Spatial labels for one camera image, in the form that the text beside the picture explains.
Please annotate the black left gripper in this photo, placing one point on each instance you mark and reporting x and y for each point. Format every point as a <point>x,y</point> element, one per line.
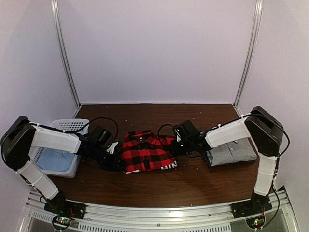
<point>112,166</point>

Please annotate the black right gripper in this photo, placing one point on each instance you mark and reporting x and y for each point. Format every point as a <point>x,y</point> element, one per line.
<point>176,152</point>

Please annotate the red black plaid shirt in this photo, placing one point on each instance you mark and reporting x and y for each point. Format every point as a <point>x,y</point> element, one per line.
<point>145,151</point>

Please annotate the grey button shirt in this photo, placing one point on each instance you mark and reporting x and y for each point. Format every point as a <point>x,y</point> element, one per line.
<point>239,151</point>

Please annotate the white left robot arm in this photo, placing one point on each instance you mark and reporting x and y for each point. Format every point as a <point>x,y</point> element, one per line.
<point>36,151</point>

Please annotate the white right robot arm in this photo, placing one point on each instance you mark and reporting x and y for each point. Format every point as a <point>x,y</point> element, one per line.
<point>254,136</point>

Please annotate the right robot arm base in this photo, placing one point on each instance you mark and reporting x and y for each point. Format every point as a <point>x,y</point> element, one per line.
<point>253,210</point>

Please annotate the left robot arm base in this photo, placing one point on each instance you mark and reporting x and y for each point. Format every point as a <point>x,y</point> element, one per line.
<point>66,212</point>

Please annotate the light blue folded shirt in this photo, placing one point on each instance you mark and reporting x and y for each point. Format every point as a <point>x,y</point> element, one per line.
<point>55,160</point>

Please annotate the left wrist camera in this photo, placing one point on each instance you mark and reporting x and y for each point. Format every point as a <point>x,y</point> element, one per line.
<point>102,141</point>

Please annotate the aluminium front rail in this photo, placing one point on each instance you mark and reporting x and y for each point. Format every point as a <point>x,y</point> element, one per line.
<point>104,218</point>

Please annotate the aluminium corner post right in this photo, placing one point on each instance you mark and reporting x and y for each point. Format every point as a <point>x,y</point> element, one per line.
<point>257,18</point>

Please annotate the aluminium corner post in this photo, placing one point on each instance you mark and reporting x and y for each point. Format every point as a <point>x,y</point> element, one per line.
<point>257,18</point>
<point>63,52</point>

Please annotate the aluminium corner post left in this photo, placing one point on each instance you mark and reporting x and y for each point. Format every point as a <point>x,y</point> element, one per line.
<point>63,52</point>

